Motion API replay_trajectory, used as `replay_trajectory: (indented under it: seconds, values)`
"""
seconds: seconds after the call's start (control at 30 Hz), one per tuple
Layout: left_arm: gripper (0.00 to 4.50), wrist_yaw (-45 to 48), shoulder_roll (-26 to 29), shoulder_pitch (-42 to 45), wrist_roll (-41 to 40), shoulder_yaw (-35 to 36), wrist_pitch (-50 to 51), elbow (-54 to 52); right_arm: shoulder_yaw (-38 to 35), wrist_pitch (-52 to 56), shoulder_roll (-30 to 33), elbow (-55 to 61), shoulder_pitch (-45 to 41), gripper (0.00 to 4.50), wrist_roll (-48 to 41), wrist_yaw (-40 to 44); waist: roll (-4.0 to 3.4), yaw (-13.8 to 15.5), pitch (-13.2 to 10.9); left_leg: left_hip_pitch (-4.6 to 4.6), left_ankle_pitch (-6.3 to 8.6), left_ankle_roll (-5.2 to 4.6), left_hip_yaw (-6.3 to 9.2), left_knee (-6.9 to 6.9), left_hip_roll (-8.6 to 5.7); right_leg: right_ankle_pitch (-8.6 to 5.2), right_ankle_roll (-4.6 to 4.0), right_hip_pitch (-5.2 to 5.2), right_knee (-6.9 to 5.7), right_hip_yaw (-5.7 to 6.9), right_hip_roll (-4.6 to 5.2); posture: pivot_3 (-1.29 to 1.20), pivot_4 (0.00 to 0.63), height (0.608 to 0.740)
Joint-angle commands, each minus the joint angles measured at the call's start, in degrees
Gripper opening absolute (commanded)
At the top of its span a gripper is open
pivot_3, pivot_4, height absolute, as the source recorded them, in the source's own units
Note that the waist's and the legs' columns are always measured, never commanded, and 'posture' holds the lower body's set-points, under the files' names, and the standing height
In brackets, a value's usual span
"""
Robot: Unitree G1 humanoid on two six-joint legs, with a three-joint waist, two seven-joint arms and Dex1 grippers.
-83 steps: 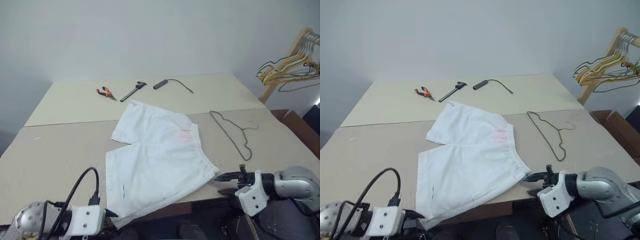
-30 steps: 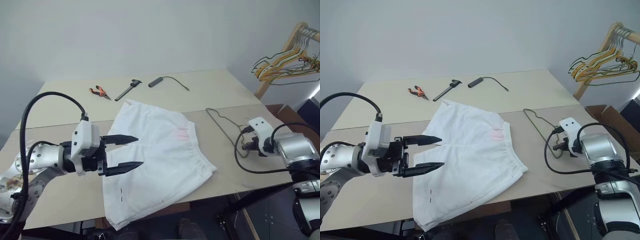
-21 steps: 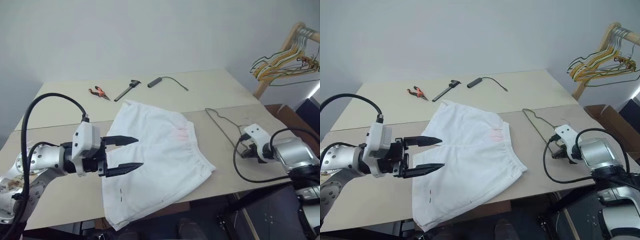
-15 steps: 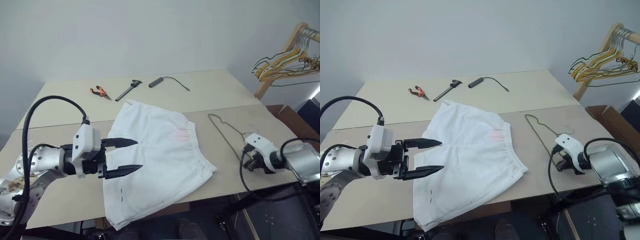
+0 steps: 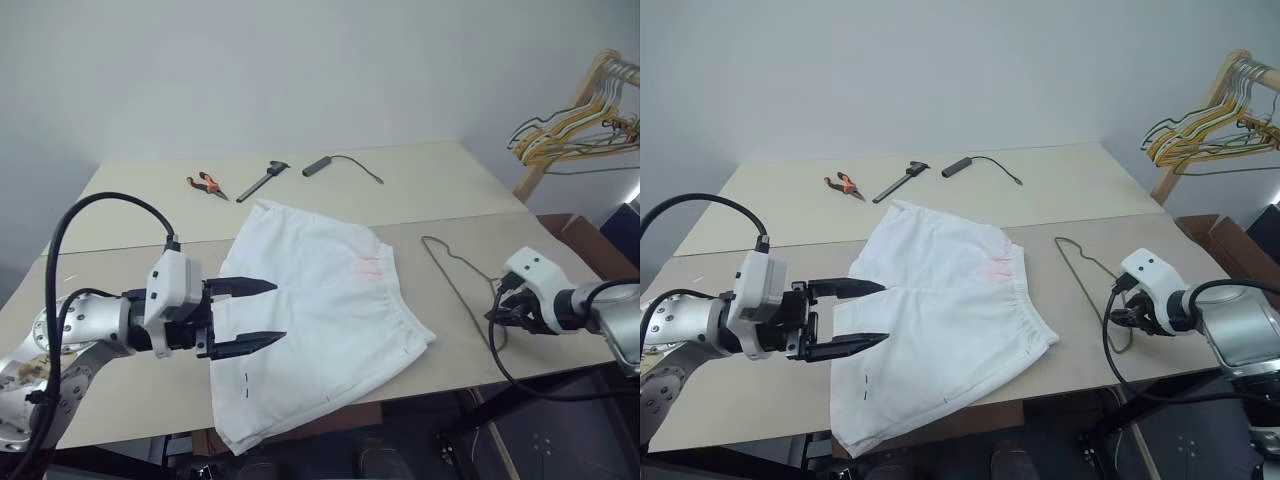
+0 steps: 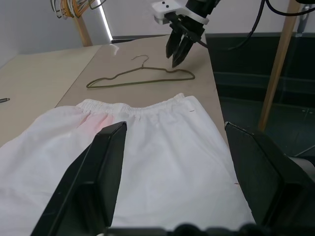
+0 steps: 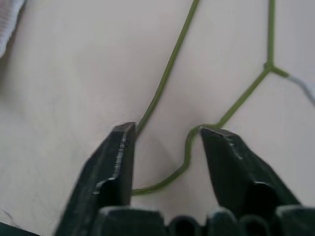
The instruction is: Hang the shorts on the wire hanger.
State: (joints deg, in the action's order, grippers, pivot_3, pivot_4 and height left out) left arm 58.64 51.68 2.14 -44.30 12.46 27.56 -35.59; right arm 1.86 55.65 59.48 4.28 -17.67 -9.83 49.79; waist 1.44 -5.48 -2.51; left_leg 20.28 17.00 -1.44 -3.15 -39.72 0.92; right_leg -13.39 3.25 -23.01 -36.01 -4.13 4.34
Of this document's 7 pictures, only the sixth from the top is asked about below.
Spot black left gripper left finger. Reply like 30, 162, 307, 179
31, 121, 128, 236

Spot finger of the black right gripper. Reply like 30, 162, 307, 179
172, 36, 198, 68
166, 30, 184, 59

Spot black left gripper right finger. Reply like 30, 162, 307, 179
224, 121, 315, 236

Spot white shorts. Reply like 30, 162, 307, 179
0, 92, 255, 236

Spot grey rounded robot part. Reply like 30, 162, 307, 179
289, 156, 315, 173

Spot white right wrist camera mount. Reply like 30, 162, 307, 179
151, 0, 210, 26

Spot olive wire hanger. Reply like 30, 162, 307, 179
86, 55, 196, 89

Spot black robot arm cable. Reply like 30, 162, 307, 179
198, 0, 266, 52

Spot dark wire hanger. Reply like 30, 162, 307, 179
88, 0, 107, 10

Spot short wooden post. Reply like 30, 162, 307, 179
73, 14, 93, 47

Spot black looping cable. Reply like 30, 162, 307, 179
265, 0, 315, 16

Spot tall wooden post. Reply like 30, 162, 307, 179
258, 0, 302, 131

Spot orange wire hangers bundle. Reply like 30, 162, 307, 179
61, 0, 88, 18

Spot grey wire hanger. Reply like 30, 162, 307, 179
50, 0, 65, 19

